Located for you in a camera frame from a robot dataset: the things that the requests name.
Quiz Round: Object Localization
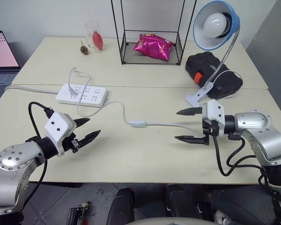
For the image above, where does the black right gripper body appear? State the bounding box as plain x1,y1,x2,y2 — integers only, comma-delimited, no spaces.
201,106,220,146

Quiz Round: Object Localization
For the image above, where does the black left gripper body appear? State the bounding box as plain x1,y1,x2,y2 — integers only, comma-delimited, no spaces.
62,132,80,154

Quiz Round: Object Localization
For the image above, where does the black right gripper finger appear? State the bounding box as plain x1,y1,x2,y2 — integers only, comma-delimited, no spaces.
174,135,206,144
176,107,203,116

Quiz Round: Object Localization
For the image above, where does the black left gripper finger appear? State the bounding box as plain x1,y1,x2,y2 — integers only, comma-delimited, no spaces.
78,130,102,149
74,118,91,129

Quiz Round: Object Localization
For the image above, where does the white light bulb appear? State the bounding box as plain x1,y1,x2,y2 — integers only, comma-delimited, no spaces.
203,12,232,38

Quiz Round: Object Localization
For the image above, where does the blue clamp desk lamp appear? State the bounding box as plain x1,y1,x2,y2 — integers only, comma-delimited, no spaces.
185,0,241,109

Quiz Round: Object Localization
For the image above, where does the white power strip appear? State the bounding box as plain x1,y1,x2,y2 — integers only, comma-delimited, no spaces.
55,83,109,108

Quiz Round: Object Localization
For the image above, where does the black tool case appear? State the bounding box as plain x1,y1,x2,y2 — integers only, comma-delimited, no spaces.
185,51,244,99

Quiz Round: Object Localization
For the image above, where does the dark rounded shape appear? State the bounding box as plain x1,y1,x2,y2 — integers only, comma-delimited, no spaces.
165,184,202,222
108,187,135,225

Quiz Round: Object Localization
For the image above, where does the pink snack bag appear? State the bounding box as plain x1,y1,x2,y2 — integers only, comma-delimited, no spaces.
133,33,174,62

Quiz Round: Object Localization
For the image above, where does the red rubber bulb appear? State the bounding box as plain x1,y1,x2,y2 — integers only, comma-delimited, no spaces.
92,30,104,51

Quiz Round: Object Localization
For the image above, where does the white sneaker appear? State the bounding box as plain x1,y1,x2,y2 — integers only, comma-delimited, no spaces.
213,210,235,225

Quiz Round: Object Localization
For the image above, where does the clear drinking glass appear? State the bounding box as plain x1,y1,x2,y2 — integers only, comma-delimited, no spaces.
85,21,104,53

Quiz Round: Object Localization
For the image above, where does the grey laptop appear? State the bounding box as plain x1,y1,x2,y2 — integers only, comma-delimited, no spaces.
0,30,22,102

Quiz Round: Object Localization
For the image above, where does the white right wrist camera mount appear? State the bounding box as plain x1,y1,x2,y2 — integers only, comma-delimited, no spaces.
202,98,225,138

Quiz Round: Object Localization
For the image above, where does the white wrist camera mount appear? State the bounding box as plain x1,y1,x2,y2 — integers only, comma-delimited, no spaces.
44,112,77,158
202,98,225,138

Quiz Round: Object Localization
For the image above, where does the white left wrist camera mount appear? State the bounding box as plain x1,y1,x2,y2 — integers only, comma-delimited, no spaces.
44,112,77,158

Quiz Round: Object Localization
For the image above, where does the white cable with switch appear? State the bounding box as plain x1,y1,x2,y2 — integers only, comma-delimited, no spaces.
69,67,244,133

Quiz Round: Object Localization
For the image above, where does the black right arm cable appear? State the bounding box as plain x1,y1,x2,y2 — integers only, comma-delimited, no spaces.
212,132,270,188

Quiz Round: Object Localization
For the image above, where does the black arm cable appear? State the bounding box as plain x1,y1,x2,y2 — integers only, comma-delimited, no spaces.
212,132,270,188
21,101,54,211

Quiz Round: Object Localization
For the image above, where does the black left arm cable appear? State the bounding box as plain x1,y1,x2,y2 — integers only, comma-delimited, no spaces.
21,101,54,211

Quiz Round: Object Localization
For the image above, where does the white inline cord switch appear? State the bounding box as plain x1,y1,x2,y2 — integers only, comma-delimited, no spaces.
128,120,148,128

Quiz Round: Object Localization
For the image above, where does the grey power strip cable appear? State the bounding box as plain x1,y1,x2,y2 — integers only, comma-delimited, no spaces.
4,85,59,95

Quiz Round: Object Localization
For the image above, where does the black metal floor bracket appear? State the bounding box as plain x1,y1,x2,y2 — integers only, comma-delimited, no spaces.
66,201,90,225

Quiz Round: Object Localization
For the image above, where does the black wire frame rack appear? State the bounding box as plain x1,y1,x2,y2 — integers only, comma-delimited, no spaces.
111,0,197,67

